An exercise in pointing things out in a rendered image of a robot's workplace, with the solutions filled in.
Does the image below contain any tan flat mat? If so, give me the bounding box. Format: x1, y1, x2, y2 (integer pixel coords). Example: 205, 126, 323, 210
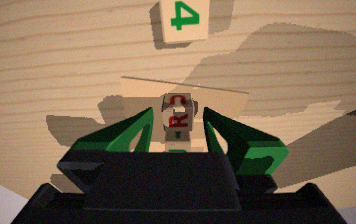
120, 76, 250, 152

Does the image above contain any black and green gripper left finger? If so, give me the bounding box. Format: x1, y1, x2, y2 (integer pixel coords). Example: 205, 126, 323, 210
69, 107, 154, 152

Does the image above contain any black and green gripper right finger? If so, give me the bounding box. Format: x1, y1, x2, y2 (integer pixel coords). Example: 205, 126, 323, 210
203, 107, 289, 177

